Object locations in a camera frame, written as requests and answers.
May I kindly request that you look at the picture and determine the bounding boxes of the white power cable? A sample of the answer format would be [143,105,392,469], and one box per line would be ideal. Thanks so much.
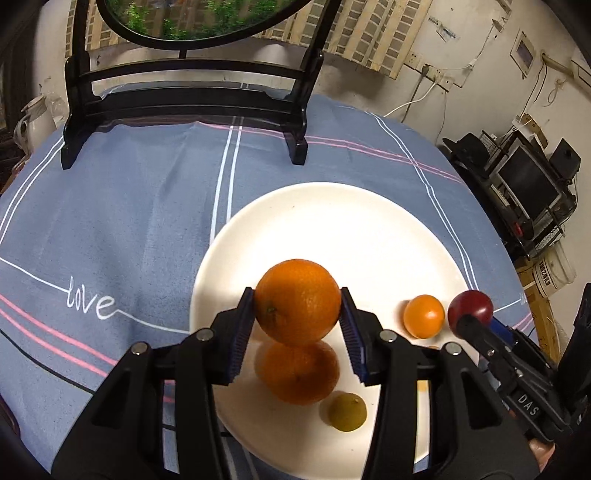
[382,78,437,119]

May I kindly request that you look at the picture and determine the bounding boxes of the red plum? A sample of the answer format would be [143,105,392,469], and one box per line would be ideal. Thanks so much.
[447,290,494,334]

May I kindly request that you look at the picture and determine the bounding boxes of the brown cardboard box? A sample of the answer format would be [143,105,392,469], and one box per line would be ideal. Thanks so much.
[514,263,562,343]

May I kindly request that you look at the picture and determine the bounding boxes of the white plastic bucket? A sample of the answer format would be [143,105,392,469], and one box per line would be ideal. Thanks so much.
[530,240,578,288]

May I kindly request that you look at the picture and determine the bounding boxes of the oval mirror with black stand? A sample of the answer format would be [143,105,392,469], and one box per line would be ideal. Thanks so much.
[60,0,343,171]

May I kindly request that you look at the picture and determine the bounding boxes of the black speaker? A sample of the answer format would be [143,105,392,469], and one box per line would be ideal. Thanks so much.
[549,138,582,179]

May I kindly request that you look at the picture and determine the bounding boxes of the white kettle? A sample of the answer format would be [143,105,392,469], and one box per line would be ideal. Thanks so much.
[14,93,62,152]

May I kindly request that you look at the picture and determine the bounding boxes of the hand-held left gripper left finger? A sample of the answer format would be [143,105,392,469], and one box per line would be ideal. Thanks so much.
[51,287,256,480]

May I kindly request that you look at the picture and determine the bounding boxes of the small orange tangerine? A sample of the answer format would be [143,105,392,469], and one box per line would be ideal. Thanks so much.
[403,294,445,339]

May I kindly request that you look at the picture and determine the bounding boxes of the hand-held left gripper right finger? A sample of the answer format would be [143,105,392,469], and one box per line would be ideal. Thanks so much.
[340,286,542,480]

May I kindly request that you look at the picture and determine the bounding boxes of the blue striped tablecloth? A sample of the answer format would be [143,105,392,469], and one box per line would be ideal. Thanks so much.
[0,82,542,480]

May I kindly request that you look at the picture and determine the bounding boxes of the computer monitor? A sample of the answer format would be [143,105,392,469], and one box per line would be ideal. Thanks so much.
[496,144,565,223]

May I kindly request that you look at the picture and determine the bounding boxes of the black metal rack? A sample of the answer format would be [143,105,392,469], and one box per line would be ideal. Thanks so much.
[442,131,579,260]

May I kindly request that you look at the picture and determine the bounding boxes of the white round plate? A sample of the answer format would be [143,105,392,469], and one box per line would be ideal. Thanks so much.
[189,183,476,480]

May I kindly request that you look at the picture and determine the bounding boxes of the white wall power outlet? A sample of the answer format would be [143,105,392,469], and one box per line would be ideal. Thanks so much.
[417,64,456,91]

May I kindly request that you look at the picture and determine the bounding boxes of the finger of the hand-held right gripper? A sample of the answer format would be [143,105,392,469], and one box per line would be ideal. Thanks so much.
[489,316,534,356]
[454,314,525,393]

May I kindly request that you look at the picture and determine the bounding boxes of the small yellow-green citrus fruit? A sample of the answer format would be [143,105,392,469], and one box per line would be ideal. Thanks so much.
[327,391,368,433]

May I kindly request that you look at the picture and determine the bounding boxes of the large orange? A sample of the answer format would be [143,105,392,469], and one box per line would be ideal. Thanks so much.
[253,340,341,406]
[254,259,343,346]

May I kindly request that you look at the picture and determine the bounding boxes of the white wall intercom panel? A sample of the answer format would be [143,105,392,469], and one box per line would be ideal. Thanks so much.
[509,30,539,77]

